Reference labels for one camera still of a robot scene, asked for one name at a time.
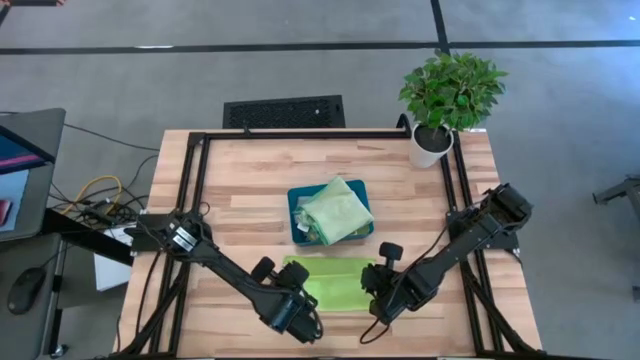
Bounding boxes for dark side desk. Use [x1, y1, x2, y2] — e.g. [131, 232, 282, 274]
[0, 207, 135, 360]

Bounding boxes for pale green microfiber towel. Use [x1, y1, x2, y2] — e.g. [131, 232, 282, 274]
[294, 175, 375, 247]

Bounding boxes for black perforated panel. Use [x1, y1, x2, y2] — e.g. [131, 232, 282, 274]
[222, 94, 347, 130]

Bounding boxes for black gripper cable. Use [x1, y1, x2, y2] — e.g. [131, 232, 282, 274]
[299, 292, 325, 344]
[359, 317, 392, 346]

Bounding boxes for grey stand legs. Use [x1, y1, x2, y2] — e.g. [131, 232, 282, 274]
[591, 173, 640, 224]

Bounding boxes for yellow cable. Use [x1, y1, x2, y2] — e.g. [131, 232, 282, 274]
[62, 174, 124, 217]

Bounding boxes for green leafy plant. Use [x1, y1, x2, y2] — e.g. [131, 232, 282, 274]
[398, 48, 510, 134]

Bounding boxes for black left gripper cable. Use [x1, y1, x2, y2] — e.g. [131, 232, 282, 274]
[299, 292, 325, 344]

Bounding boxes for black power strip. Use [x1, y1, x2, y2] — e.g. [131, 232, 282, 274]
[79, 199, 144, 226]

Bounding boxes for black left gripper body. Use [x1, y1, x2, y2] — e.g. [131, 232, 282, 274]
[279, 259, 321, 301]

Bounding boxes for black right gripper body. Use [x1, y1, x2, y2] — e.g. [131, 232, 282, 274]
[360, 263, 401, 321]

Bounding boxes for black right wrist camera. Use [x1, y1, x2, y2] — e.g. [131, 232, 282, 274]
[378, 241, 404, 263]

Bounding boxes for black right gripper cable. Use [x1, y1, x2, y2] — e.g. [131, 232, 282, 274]
[359, 317, 392, 346]

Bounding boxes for white paper sheet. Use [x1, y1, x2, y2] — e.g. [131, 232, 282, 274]
[93, 223, 135, 292]

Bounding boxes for white plant pot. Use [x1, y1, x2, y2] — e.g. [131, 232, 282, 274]
[408, 122, 455, 170]

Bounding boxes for black aluminium frame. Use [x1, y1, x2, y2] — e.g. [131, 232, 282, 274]
[107, 127, 546, 360]

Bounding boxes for lime green microfiber towel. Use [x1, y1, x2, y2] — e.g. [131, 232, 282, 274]
[282, 255, 377, 313]

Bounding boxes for black computer mouse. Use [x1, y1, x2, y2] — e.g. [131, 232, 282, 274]
[5, 267, 47, 316]

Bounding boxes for teal plastic bin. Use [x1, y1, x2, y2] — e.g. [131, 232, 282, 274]
[287, 179, 374, 247]

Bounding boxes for grey laptop computer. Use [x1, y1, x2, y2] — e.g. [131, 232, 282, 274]
[0, 107, 67, 244]

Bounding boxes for black floor cable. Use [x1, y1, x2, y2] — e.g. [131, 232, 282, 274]
[63, 122, 161, 153]

